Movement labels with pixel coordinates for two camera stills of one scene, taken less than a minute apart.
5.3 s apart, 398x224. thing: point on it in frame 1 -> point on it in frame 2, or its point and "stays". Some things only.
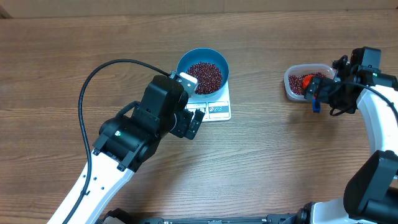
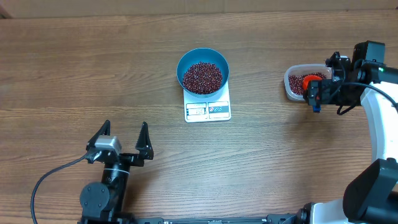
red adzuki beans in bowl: (209, 78) stays
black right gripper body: (331, 94) stays
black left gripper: (185, 117) -> (142, 144)
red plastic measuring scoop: (306, 80) stays
